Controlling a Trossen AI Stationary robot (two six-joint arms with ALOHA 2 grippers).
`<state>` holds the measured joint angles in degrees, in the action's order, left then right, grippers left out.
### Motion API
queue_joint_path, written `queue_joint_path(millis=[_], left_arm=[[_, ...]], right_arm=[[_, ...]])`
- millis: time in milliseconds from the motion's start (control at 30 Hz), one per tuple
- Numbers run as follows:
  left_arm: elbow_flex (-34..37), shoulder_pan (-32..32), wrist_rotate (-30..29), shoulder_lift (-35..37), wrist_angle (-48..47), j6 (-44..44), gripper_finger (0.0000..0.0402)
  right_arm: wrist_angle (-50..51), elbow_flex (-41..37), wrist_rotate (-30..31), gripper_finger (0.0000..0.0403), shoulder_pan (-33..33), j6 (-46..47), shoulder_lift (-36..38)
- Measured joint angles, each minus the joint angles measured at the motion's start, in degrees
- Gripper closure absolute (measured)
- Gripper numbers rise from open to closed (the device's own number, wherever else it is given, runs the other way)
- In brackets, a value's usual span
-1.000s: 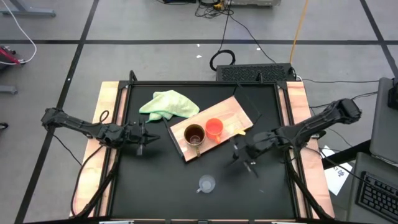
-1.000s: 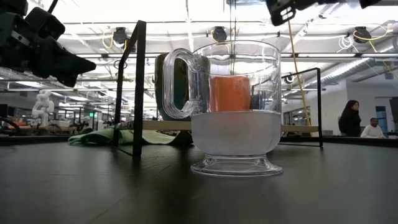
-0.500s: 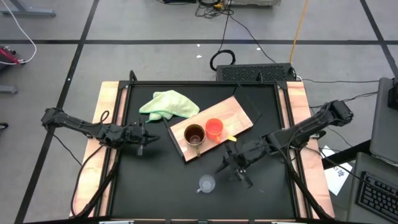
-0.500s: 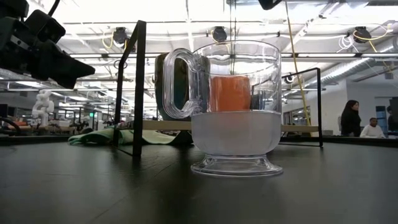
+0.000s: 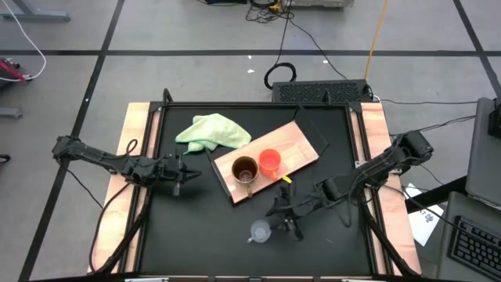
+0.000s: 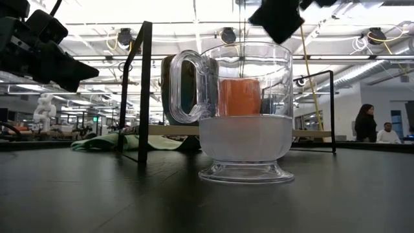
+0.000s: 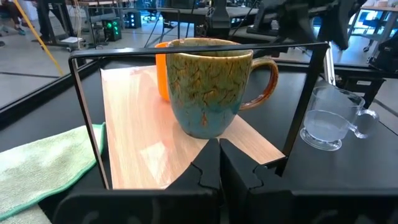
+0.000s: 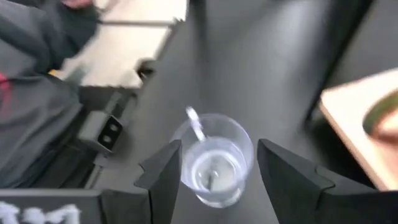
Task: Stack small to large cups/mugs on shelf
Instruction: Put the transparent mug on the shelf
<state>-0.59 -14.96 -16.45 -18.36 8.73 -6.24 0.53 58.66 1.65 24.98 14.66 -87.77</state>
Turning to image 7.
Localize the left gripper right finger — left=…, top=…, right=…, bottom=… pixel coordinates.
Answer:
left=219, top=138, right=398, bottom=224

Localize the black standing desk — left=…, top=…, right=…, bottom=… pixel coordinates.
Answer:
left=33, top=0, right=105, bottom=50

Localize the orange mug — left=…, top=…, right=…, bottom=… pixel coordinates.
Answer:
left=154, top=41, right=171, bottom=103

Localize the black motor housing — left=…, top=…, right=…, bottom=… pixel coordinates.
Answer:
left=368, top=32, right=398, bottom=73

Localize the green-brown glazed ceramic mug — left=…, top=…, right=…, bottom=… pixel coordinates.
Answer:
left=165, top=37, right=280, bottom=140

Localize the wheeled wooden-top table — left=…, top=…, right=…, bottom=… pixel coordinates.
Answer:
left=348, top=3, right=398, bottom=53

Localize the person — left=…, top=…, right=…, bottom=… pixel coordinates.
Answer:
left=0, top=0, right=28, bottom=37

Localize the yellow-orange cable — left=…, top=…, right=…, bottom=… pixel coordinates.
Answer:
left=12, top=0, right=65, bottom=77

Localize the computer with green lights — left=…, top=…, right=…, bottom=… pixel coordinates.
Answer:
left=101, top=17, right=123, bottom=42

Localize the clear glass cup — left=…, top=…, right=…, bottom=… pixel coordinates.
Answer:
left=299, top=85, right=380, bottom=152

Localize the dark computer tower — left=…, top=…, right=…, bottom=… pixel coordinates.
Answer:
left=126, top=11, right=142, bottom=29

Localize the light green microfibre cloth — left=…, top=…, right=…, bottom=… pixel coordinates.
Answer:
left=0, top=122, right=106, bottom=224

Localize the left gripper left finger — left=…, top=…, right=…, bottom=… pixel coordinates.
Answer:
left=52, top=138, right=221, bottom=224

